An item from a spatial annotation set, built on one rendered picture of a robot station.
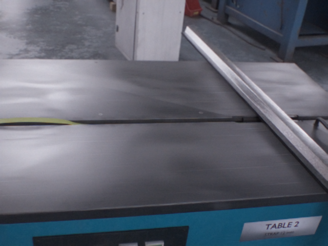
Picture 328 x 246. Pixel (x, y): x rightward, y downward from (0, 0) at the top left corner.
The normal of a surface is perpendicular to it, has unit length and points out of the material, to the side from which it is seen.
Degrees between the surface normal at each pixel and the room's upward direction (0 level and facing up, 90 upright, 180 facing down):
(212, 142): 0
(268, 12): 90
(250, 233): 90
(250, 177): 0
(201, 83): 0
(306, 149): 75
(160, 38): 90
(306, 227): 90
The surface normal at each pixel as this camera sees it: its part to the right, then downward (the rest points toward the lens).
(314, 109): 0.10, -0.85
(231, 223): 0.19, 0.53
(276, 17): -0.90, 0.14
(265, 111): -0.90, -0.15
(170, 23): 0.42, 0.51
